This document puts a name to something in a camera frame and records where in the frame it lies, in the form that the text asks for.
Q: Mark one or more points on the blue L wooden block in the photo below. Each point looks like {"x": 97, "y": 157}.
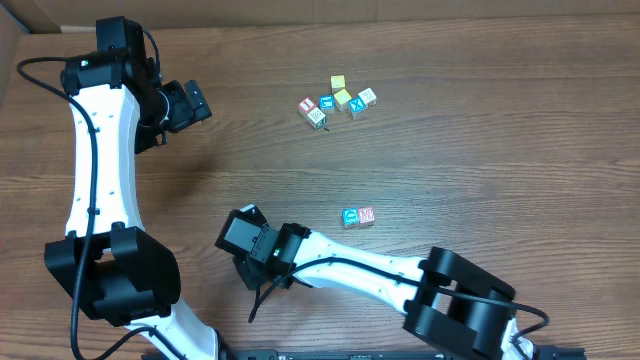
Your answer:
{"x": 326, "y": 104}

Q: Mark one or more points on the blue X wooden block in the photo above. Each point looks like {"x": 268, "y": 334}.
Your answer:
{"x": 357, "y": 107}

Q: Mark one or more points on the blue D wooden block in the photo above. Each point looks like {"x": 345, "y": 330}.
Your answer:
{"x": 350, "y": 217}

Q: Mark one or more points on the cardboard back panel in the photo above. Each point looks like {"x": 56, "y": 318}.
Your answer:
{"x": 47, "y": 16}

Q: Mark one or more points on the yellow C wooden block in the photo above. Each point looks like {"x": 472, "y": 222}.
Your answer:
{"x": 342, "y": 99}

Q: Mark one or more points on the plain K wooden block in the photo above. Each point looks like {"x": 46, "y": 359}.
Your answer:
{"x": 369, "y": 97}

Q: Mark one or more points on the red M wooden block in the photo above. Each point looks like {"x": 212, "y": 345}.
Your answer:
{"x": 366, "y": 216}

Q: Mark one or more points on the yellow G wooden block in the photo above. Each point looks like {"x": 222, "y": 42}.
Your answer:
{"x": 337, "y": 83}

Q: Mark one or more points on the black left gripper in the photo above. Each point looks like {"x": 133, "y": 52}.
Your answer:
{"x": 185, "y": 114}

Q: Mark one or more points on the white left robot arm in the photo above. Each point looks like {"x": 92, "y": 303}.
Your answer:
{"x": 109, "y": 265}

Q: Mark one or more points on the plain W wooden block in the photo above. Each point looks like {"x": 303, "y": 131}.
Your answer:
{"x": 316, "y": 118}

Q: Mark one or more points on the red I wooden block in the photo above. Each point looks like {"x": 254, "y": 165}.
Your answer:
{"x": 305, "y": 106}

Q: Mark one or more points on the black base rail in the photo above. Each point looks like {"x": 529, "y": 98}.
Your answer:
{"x": 544, "y": 353}

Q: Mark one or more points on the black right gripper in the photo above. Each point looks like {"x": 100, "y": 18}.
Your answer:
{"x": 253, "y": 270}

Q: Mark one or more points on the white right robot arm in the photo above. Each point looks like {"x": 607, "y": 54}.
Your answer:
{"x": 446, "y": 300}

